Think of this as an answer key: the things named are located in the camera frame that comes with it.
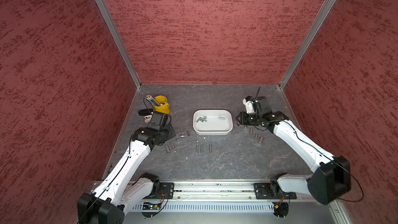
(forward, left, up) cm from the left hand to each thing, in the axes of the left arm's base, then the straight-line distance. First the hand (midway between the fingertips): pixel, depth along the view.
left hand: (171, 135), depth 79 cm
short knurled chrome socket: (+18, -16, -13) cm, 27 cm away
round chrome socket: (+3, -1, -11) cm, 12 cm away
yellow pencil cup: (+22, +8, -5) cm, 24 cm away
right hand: (+8, -36, +2) cm, 36 cm away
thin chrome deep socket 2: (-2, -16, -13) cm, 20 cm away
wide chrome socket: (+6, -4, -12) cm, 14 cm away
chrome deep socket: (+7, -49, -13) cm, 52 cm away
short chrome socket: (+8, -8, -13) cm, 17 cm away
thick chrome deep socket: (-2, +4, -13) cm, 13 cm away
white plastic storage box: (+17, -23, -14) cm, 32 cm away
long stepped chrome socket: (0, +2, -13) cm, 13 cm away
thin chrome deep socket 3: (-1, -21, -14) cm, 25 cm away
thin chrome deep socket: (-2, -13, -13) cm, 18 cm away
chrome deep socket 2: (+4, -52, -13) cm, 54 cm away
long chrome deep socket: (+10, -47, -12) cm, 49 cm away
